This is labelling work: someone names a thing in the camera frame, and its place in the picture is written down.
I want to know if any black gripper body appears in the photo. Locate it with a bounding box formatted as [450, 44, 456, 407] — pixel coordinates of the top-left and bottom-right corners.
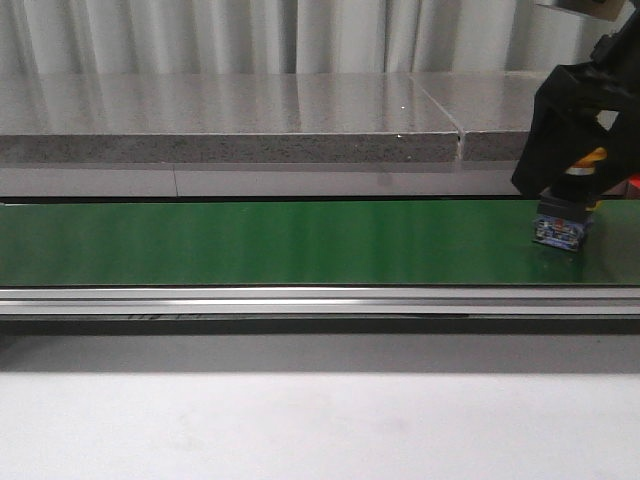
[512, 11, 639, 199]

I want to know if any yellow mushroom push button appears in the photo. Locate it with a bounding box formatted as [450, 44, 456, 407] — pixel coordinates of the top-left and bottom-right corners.
[533, 147, 608, 252]

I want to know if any grey stone slab right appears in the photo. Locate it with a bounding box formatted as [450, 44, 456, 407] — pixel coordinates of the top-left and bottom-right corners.
[411, 71, 546, 164]

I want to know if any grey stone slab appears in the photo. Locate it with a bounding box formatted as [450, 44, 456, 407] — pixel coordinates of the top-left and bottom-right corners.
[1, 74, 459, 164]
[411, 71, 546, 164]

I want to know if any red plastic tray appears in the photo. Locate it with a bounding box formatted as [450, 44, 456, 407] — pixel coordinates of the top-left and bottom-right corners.
[624, 174, 640, 200]

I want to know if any white base panel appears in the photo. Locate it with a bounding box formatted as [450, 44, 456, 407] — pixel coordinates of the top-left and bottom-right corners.
[1, 162, 517, 198]

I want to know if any green conveyor belt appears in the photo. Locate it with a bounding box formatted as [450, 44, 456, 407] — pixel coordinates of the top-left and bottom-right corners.
[1, 199, 639, 287]

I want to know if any grey stone slab left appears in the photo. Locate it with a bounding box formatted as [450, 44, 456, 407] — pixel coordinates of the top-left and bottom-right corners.
[1, 74, 459, 164]

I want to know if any white curtain backdrop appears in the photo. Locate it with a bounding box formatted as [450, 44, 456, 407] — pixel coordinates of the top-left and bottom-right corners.
[1, 1, 608, 76]

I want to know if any aluminium conveyor side rail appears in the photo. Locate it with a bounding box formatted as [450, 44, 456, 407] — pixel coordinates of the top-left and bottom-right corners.
[1, 286, 639, 316]

